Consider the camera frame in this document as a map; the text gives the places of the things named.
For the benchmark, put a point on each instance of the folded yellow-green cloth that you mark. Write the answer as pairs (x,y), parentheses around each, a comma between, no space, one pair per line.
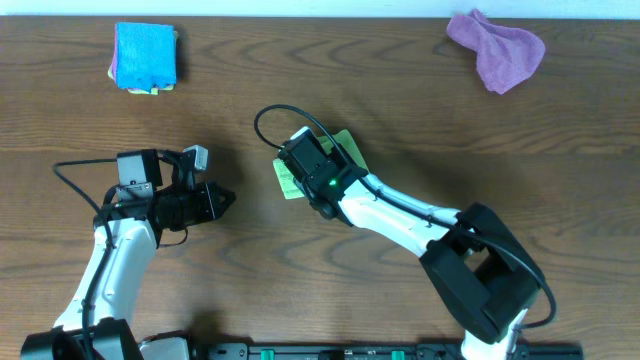
(145,92)

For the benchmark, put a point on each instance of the folded purple cloth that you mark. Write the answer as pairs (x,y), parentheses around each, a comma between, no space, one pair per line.
(113,66)

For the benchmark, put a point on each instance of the purple microfiber cloth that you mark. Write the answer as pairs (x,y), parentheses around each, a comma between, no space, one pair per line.
(505,56)

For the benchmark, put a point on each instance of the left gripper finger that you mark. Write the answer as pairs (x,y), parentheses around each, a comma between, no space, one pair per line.
(224,195)
(221,205)

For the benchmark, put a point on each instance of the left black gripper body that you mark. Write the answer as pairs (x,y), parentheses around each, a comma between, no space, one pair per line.
(189,204)

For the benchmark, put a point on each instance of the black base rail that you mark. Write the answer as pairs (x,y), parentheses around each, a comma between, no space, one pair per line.
(320,352)

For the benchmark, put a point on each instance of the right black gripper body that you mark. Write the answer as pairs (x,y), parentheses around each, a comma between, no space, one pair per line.
(341,164)

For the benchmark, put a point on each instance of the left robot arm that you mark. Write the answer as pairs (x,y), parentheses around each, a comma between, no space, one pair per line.
(157,191)

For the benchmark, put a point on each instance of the folded blue cloth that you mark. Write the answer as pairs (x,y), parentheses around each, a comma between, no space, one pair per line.
(145,55)

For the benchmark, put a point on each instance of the green microfiber cloth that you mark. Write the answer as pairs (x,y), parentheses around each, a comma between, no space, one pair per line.
(291,187)

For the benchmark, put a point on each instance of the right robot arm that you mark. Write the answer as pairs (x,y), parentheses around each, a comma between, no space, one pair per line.
(485,278)

